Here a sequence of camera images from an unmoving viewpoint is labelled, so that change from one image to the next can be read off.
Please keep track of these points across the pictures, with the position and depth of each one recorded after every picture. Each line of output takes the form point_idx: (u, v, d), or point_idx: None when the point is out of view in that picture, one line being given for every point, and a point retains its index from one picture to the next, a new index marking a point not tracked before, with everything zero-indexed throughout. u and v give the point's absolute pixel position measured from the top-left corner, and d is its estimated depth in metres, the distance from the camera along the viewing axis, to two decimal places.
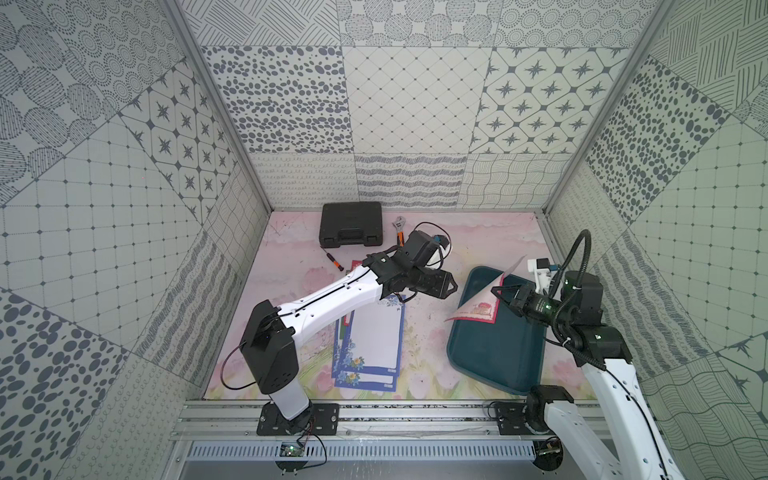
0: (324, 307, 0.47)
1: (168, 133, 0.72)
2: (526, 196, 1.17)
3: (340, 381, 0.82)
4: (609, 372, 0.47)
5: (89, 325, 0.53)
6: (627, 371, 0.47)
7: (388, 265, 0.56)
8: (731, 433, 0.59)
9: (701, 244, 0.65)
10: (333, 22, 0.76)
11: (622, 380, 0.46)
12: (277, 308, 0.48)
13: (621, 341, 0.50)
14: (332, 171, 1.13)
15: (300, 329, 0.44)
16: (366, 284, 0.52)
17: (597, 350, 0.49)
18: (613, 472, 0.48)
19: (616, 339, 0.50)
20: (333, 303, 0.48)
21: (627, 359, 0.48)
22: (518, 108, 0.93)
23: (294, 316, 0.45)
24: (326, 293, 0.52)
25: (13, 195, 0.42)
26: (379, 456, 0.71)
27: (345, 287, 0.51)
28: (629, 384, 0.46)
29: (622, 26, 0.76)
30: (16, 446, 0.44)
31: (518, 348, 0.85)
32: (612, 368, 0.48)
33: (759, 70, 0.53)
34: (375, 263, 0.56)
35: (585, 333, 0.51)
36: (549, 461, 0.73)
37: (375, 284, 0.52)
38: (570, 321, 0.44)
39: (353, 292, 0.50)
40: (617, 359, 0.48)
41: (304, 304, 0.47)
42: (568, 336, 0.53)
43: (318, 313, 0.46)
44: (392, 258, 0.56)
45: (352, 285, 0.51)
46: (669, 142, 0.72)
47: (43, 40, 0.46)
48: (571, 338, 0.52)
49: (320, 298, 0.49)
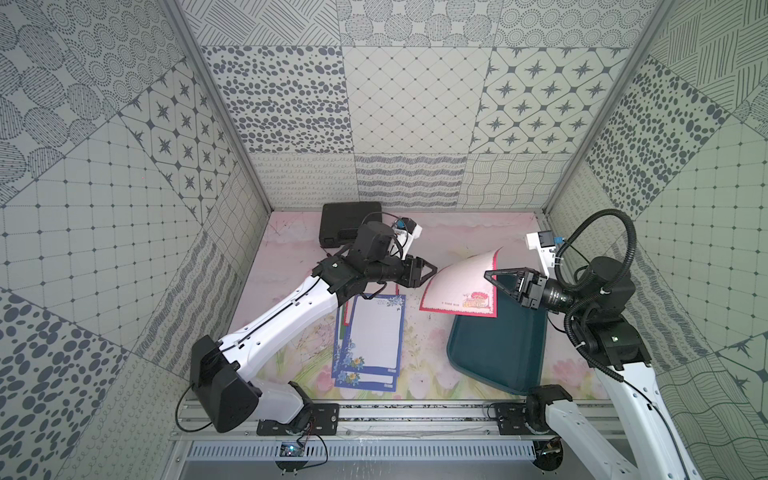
0: (271, 330, 0.44)
1: (168, 133, 0.72)
2: (526, 196, 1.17)
3: (339, 381, 0.82)
4: (629, 382, 0.43)
5: (89, 325, 0.53)
6: (647, 378, 0.44)
7: (341, 270, 0.52)
8: (731, 433, 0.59)
9: (701, 244, 0.65)
10: (333, 22, 0.76)
11: (643, 389, 0.43)
12: (217, 342, 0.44)
13: (639, 341, 0.46)
14: (332, 172, 1.13)
15: (246, 361, 0.41)
16: (316, 297, 0.48)
17: (614, 356, 0.45)
18: (622, 470, 0.48)
19: (631, 338, 0.46)
20: (280, 324, 0.45)
21: (646, 362, 0.45)
22: (518, 107, 0.92)
23: (238, 348, 0.42)
24: (274, 313, 0.46)
25: (13, 195, 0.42)
26: (380, 456, 0.71)
27: (294, 304, 0.47)
28: (649, 392, 0.43)
29: (621, 26, 0.76)
30: (16, 446, 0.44)
31: (519, 348, 0.85)
32: (628, 375, 0.44)
33: (759, 70, 0.53)
34: (326, 270, 0.52)
35: (600, 335, 0.46)
36: (549, 461, 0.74)
37: (328, 295, 0.48)
38: (587, 320, 0.50)
39: (303, 307, 0.47)
40: (634, 364, 0.44)
41: (248, 331, 0.44)
42: (583, 341, 0.48)
43: (264, 339, 0.43)
44: (345, 260, 0.56)
45: (301, 301, 0.47)
46: (669, 142, 0.72)
47: (44, 40, 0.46)
48: (586, 343, 0.47)
49: (266, 320, 0.45)
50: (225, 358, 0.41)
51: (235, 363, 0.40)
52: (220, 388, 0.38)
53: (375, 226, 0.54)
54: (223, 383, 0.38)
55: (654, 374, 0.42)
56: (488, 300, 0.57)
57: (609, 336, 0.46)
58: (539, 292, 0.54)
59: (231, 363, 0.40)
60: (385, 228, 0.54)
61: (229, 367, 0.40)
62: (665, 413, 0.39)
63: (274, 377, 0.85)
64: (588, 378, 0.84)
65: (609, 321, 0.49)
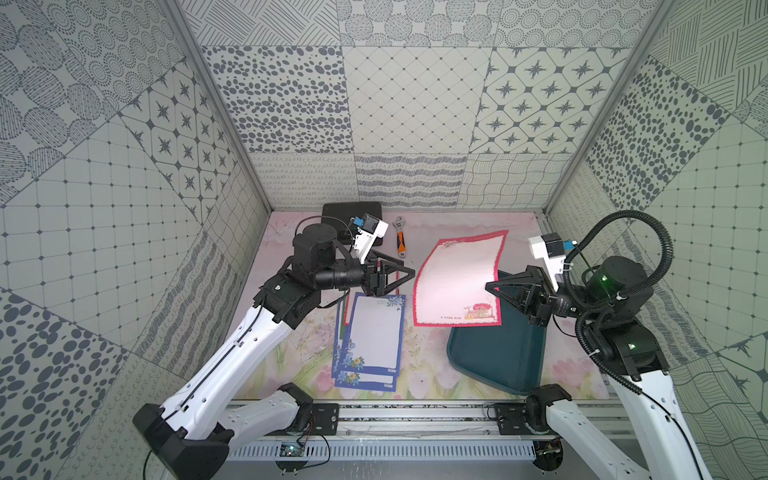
0: (217, 382, 0.40)
1: (168, 133, 0.72)
2: (526, 196, 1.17)
3: (339, 381, 0.82)
4: (646, 393, 0.41)
5: (89, 325, 0.53)
6: (665, 388, 0.41)
7: (287, 292, 0.47)
8: (730, 432, 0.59)
9: (702, 244, 0.65)
10: (333, 22, 0.76)
11: (661, 400, 0.40)
12: (157, 410, 0.38)
13: (655, 346, 0.43)
14: (332, 172, 1.13)
15: (193, 424, 0.38)
16: (261, 332, 0.43)
17: (629, 364, 0.42)
18: (626, 470, 0.48)
19: (643, 339, 0.43)
20: (223, 374, 0.40)
21: (663, 370, 0.42)
22: (518, 107, 0.92)
23: (182, 411, 0.38)
24: (215, 361, 0.42)
25: (13, 195, 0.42)
26: (379, 456, 0.71)
27: (238, 345, 0.42)
28: (667, 402, 0.40)
29: (621, 26, 0.76)
30: (16, 446, 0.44)
31: (518, 348, 0.85)
32: (645, 384, 0.41)
33: (759, 70, 0.53)
34: (273, 293, 0.47)
35: (614, 340, 0.43)
36: (549, 461, 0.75)
37: (274, 328, 0.44)
38: (600, 325, 0.48)
39: (247, 347, 0.42)
40: (651, 372, 0.42)
41: (191, 388, 0.40)
42: (597, 348, 0.44)
43: (210, 394, 0.39)
44: (291, 278, 0.52)
45: (245, 339, 0.43)
46: (669, 142, 0.72)
47: (44, 40, 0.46)
48: (600, 350, 0.44)
49: (209, 372, 0.41)
50: (170, 427, 0.37)
51: (181, 430, 0.37)
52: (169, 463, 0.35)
53: (316, 232, 0.47)
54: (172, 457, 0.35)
55: (671, 382, 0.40)
56: (492, 309, 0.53)
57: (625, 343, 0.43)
58: (547, 311, 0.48)
59: (176, 431, 0.37)
60: (325, 233, 0.47)
61: (176, 436, 0.37)
62: (684, 425, 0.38)
63: (274, 377, 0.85)
64: (587, 378, 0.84)
65: (622, 325, 0.45)
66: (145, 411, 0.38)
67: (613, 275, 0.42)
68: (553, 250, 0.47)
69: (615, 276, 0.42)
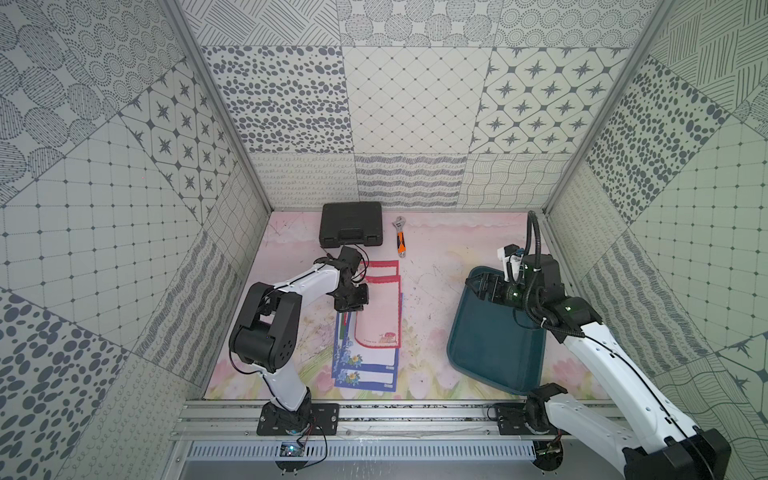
0: (309, 280, 0.58)
1: (168, 134, 0.72)
2: (526, 196, 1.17)
3: (340, 381, 0.82)
4: (591, 338, 0.49)
5: (90, 325, 0.53)
6: (603, 334, 0.50)
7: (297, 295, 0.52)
8: (730, 433, 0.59)
9: (701, 244, 0.65)
10: (333, 22, 0.76)
11: (602, 341, 0.49)
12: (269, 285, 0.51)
13: (587, 308, 0.53)
14: (332, 171, 1.13)
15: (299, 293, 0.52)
16: (330, 269, 0.66)
17: (571, 321, 0.52)
18: (623, 438, 0.48)
19: (583, 306, 0.54)
20: (312, 278, 0.60)
21: (598, 320, 0.52)
22: (518, 107, 0.92)
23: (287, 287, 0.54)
24: (304, 275, 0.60)
25: (13, 196, 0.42)
26: (379, 456, 0.71)
27: (316, 271, 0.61)
28: (609, 344, 0.48)
29: (621, 26, 0.76)
30: (16, 446, 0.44)
31: (519, 349, 0.86)
32: (591, 332, 0.50)
33: (759, 70, 0.53)
34: (327, 259, 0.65)
35: (557, 309, 0.54)
36: (550, 461, 0.72)
37: (334, 271, 0.66)
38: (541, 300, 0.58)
39: (326, 273, 0.63)
40: (595, 326, 0.51)
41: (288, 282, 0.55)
42: (545, 316, 0.55)
43: (305, 284, 0.56)
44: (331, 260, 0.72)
45: (321, 269, 0.66)
46: (669, 142, 0.72)
47: (43, 40, 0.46)
48: (548, 318, 0.54)
49: (302, 277, 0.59)
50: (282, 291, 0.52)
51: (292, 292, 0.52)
52: (290, 309, 0.48)
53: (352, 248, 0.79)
54: (292, 304, 0.48)
55: (607, 330, 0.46)
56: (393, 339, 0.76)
57: (563, 307, 0.54)
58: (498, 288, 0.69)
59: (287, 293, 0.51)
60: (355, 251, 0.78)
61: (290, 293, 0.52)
62: (628, 359, 0.47)
63: None
64: (588, 378, 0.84)
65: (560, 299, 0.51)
66: (256, 286, 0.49)
67: (526, 259, 0.60)
68: (508, 250, 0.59)
69: (529, 260, 0.60)
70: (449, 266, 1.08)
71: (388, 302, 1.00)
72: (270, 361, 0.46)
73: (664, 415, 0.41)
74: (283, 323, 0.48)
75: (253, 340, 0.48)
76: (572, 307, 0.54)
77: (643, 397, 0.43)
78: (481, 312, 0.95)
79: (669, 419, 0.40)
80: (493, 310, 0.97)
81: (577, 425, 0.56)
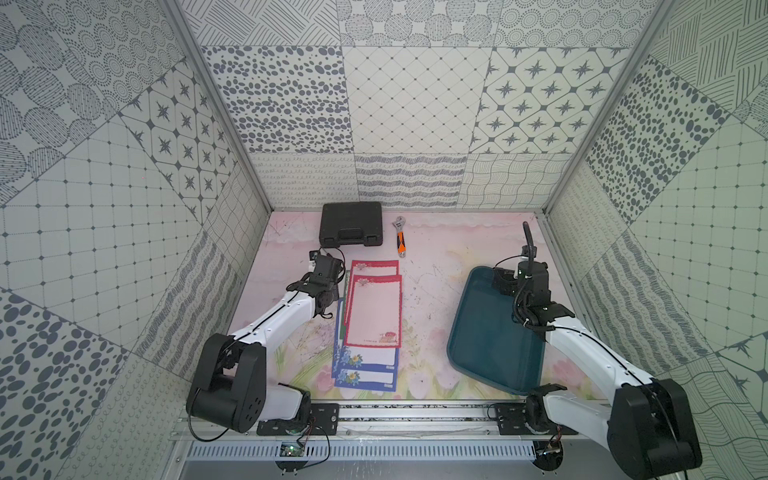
0: (276, 323, 0.51)
1: (168, 133, 0.72)
2: (526, 195, 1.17)
3: (339, 381, 0.82)
4: (562, 325, 0.58)
5: (89, 325, 0.53)
6: (577, 324, 0.57)
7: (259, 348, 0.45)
8: (730, 432, 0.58)
9: (701, 244, 0.65)
10: (333, 22, 0.76)
11: (575, 328, 0.56)
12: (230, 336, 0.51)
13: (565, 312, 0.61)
14: (332, 172, 1.13)
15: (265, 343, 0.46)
16: (301, 302, 0.58)
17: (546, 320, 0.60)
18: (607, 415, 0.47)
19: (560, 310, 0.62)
20: (280, 318, 0.53)
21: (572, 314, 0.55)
22: (518, 107, 0.92)
23: (253, 335, 0.47)
24: (272, 312, 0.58)
25: (13, 196, 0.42)
26: (379, 455, 0.71)
27: (286, 305, 0.57)
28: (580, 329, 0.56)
29: (621, 26, 0.76)
30: (16, 446, 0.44)
31: (519, 349, 0.86)
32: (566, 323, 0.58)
33: (759, 70, 0.53)
34: (301, 285, 0.65)
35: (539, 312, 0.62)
36: (550, 461, 0.72)
37: (308, 299, 0.60)
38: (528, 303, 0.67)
39: (297, 306, 0.57)
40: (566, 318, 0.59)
41: (253, 326, 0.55)
42: (527, 317, 0.64)
43: (271, 328, 0.50)
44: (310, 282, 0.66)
45: (291, 303, 0.58)
46: (669, 141, 0.72)
47: (44, 40, 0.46)
48: (529, 319, 0.63)
49: (269, 316, 0.53)
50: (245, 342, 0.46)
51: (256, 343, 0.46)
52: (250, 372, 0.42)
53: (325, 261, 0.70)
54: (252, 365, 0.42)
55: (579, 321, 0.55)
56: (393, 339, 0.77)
57: (543, 310, 0.62)
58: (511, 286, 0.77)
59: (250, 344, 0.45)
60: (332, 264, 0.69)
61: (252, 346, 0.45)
62: (597, 339, 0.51)
63: (274, 378, 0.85)
64: (588, 379, 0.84)
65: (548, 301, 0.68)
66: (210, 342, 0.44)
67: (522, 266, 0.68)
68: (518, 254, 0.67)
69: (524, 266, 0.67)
70: (449, 267, 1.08)
71: (387, 303, 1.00)
72: (236, 423, 0.41)
73: (623, 371, 0.46)
74: (244, 384, 0.42)
75: (215, 401, 0.42)
76: (550, 310, 0.62)
77: (602, 354, 0.49)
78: (481, 312, 0.95)
79: (627, 373, 0.45)
80: (493, 311, 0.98)
81: (571, 409, 0.57)
